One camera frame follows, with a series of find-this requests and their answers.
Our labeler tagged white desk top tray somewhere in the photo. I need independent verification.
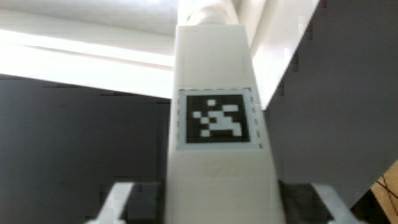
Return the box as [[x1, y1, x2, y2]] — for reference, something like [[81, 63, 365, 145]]
[[0, 0, 322, 104]]

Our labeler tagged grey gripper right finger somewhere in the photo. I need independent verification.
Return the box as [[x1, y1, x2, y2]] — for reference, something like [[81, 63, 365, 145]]
[[314, 183, 363, 224]]

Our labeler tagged white desk leg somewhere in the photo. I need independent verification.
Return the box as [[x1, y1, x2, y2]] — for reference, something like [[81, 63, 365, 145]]
[[166, 0, 287, 224]]

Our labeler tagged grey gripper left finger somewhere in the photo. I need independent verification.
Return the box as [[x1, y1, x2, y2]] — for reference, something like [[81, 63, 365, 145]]
[[86, 182, 136, 224]]

